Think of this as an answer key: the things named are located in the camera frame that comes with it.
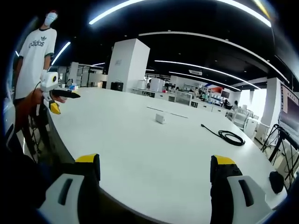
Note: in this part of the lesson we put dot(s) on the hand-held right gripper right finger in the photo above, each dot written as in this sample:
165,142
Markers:
243,196

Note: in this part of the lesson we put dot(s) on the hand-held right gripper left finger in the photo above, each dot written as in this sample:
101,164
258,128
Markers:
65,191

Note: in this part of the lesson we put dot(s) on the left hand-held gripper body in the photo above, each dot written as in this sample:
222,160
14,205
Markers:
49,81

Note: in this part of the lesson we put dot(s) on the white charger adapter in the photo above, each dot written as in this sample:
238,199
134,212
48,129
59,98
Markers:
160,118

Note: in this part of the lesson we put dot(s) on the white desk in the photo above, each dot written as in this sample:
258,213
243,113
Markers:
144,151

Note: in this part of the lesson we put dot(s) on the person's left hand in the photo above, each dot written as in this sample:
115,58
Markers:
61,100

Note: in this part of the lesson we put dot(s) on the small coloured boxes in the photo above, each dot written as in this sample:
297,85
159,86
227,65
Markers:
73,88

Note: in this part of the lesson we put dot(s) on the short ceiling light strip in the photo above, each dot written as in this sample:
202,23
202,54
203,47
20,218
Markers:
60,53

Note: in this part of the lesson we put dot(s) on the black pouch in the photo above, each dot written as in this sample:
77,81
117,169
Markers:
276,182

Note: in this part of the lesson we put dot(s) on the person's dark clothing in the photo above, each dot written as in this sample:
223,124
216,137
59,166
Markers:
21,177

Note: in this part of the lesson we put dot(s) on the black box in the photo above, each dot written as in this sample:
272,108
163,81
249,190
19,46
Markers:
116,86

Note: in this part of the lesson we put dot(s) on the black tripod stand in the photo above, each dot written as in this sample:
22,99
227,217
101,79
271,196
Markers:
281,149

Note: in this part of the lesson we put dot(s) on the large white pillar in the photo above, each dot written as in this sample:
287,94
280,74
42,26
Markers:
127,67

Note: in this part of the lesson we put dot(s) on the white office chair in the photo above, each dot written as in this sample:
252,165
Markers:
243,119

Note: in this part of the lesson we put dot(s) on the long ceiling light strip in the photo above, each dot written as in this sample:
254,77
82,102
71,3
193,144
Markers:
116,11

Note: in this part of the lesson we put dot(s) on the slim white pillar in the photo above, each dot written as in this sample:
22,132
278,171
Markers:
271,102

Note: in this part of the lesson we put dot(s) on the large display screen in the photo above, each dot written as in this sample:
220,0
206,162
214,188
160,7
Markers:
290,109

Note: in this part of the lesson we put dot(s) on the ceiling air conditioner unit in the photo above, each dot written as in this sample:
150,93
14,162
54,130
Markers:
195,72

